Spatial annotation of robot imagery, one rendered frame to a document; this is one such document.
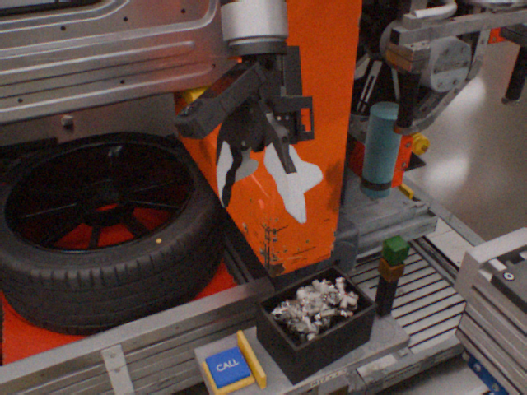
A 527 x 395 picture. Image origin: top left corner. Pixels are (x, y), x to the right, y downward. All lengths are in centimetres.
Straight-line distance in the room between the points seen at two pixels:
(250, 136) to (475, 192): 192
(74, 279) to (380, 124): 82
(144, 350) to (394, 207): 101
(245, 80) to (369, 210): 130
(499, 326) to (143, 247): 79
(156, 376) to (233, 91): 94
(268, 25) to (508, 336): 59
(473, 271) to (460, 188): 156
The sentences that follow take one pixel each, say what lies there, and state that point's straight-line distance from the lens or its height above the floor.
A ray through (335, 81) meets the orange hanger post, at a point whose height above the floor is 96.
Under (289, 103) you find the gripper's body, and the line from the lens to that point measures 58.
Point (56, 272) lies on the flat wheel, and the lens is 125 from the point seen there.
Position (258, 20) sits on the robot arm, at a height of 115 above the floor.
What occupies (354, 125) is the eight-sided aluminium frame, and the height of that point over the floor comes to 65.
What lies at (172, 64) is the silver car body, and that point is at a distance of 135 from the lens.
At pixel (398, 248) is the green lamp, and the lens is 102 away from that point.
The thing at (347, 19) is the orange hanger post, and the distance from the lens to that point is 88.
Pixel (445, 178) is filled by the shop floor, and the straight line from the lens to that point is 247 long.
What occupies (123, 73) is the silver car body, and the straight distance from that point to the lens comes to 133.
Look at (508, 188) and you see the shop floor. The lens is 251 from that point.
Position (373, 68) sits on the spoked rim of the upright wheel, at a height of 76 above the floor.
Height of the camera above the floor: 133
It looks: 38 degrees down
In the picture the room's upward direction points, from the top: straight up
